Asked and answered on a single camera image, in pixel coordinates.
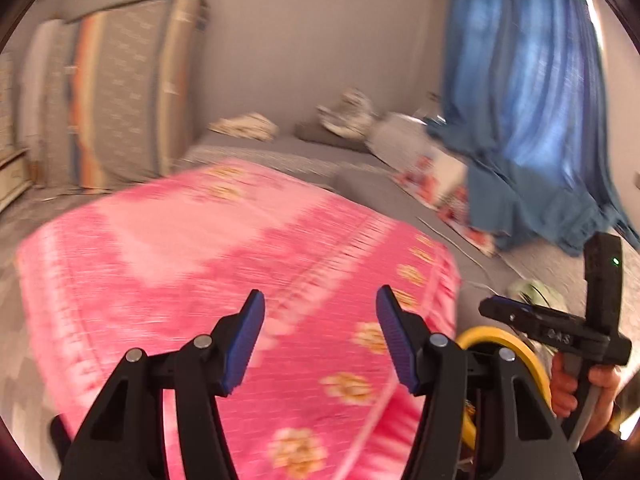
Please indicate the beige crumpled cloth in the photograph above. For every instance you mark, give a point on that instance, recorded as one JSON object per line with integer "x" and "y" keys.
{"x": 245, "y": 126}

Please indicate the yellow trash bin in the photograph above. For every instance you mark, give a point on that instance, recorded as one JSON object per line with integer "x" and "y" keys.
{"x": 530, "y": 355}

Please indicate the green white cloth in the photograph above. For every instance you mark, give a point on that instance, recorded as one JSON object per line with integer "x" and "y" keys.
{"x": 535, "y": 292}

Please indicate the white tiger plush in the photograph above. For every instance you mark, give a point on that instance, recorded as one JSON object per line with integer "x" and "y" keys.
{"x": 350, "y": 112}

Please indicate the white lace covered cushion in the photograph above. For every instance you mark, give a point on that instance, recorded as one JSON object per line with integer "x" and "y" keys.
{"x": 400, "y": 140}

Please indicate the pink floral quilt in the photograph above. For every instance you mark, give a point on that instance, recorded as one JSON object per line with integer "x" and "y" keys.
{"x": 210, "y": 260}

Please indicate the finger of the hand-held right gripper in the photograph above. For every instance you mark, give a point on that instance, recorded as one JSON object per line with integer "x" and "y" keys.
{"x": 507, "y": 315}

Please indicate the white low cabinet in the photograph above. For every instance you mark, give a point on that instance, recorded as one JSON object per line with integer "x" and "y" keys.
{"x": 15, "y": 180}

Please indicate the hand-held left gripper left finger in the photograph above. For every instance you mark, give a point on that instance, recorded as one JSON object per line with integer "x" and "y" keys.
{"x": 245, "y": 340}

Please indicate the grey pillow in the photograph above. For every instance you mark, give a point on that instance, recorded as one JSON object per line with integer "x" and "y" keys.
{"x": 315, "y": 137}

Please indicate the baby print pillow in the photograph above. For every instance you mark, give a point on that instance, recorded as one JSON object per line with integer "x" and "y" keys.
{"x": 430, "y": 180}
{"x": 465, "y": 220}

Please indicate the blue curtain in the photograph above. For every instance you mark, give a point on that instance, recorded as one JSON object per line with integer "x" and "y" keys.
{"x": 525, "y": 110}

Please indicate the grey bed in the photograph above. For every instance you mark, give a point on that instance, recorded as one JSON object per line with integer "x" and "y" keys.
{"x": 370, "y": 185}

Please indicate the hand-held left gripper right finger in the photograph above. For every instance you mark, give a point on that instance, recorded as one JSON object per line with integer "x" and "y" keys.
{"x": 397, "y": 335}

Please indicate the person's right forearm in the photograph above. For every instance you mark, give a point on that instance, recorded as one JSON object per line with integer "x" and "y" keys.
{"x": 600, "y": 455}

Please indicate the white cloth cover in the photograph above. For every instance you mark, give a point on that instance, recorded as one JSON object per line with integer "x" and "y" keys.
{"x": 37, "y": 90}

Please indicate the person's right hand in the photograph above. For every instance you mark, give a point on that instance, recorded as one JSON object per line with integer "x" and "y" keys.
{"x": 562, "y": 390}

